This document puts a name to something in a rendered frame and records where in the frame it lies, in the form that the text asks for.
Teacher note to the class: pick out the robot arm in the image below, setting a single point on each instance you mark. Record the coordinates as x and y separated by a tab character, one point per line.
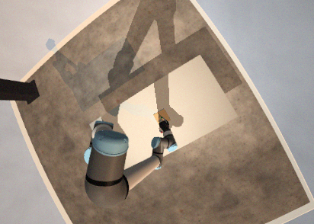
106	158

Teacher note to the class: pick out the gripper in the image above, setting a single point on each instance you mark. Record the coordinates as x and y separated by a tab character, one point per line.
163	123

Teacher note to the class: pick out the tan flat mat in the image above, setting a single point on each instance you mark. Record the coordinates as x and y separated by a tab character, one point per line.
160	114

